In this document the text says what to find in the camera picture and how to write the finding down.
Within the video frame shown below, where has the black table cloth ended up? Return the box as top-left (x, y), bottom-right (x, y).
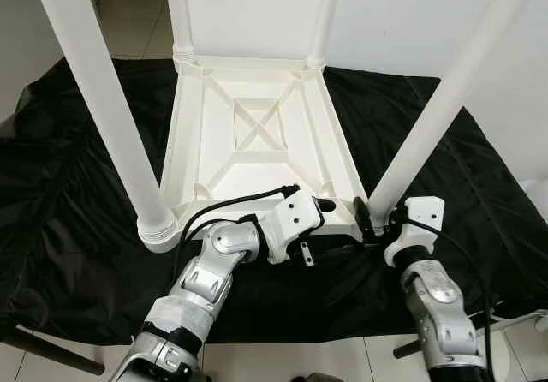
top-left (0, 57), bottom-right (548, 344)

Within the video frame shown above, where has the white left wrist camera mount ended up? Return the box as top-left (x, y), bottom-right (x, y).
top-left (261, 188), bottom-right (325, 265)

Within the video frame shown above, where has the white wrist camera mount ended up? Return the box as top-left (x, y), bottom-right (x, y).
top-left (261, 188), bottom-right (325, 265)
top-left (383, 196), bottom-right (446, 267)

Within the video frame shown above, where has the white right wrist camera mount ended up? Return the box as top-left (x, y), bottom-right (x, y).
top-left (383, 196), bottom-right (446, 267)

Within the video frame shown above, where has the white metal frame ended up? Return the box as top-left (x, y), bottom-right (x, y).
top-left (492, 309), bottom-right (548, 331)

